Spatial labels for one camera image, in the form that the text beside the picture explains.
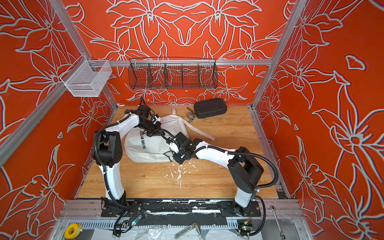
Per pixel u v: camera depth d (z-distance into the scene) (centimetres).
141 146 89
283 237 66
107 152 53
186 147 65
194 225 68
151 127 84
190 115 110
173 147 76
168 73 100
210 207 75
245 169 45
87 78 92
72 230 68
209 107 113
